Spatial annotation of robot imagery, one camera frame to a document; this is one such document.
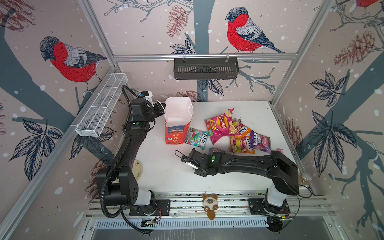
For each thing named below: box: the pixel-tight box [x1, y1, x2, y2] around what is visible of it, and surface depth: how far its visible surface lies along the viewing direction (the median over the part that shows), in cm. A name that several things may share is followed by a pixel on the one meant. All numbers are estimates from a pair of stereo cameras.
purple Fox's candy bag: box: [250, 130, 272, 155], surface depth 96 cm
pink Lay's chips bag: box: [204, 108, 241, 146], surface depth 97 cm
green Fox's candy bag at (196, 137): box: [184, 127, 210, 150], surface depth 99 cm
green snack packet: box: [209, 147, 221, 156], surface depth 95 cm
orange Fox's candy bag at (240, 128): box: [232, 118, 252, 140], surface depth 103 cm
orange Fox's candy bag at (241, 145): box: [229, 135, 256, 154], surface depth 95 cm
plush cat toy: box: [202, 193, 219, 221], surface depth 74 cm
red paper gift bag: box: [164, 96, 197, 145], surface depth 90 cm
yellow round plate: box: [132, 159, 143, 181], surface depth 87 cm
